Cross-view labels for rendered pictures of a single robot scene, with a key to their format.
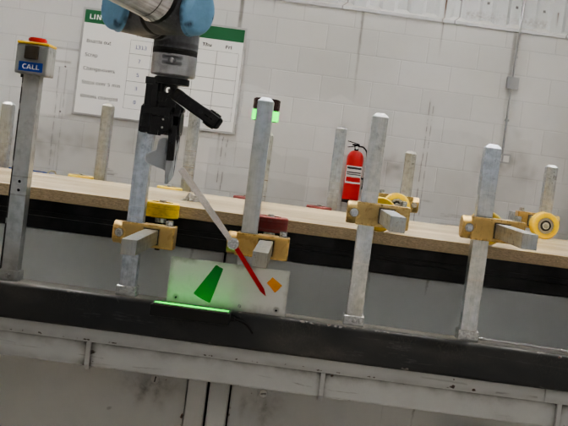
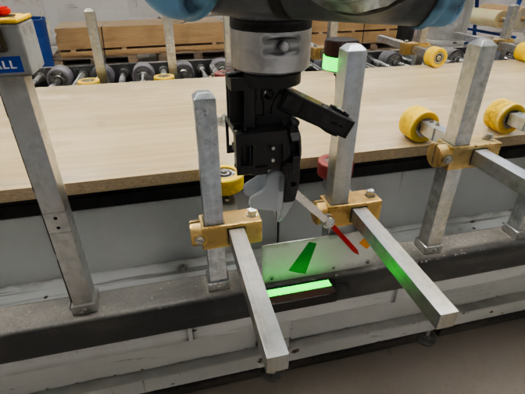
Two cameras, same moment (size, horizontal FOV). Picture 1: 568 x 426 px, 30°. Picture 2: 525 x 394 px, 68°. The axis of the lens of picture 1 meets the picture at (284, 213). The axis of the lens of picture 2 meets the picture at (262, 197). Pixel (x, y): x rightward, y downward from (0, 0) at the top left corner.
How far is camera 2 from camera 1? 176 cm
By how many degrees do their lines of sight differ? 31
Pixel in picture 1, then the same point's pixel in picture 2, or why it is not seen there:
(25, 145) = (44, 175)
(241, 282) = (334, 249)
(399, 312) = (423, 195)
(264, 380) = (350, 304)
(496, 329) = (491, 188)
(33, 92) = (23, 101)
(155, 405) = not seen: hidden behind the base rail
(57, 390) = not seen: hidden behind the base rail
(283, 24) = not seen: outside the picture
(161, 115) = (270, 144)
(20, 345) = (121, 346)
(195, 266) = (288, 248)
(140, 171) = (210, 170)
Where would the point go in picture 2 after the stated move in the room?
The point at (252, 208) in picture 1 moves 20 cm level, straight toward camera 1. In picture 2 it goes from (342, 179) to (403, 240)
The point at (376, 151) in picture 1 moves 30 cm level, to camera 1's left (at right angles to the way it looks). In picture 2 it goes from (477, 89) to (326, 102)
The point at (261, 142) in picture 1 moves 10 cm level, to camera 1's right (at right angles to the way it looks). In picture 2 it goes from (352, 105) to (404, 101)
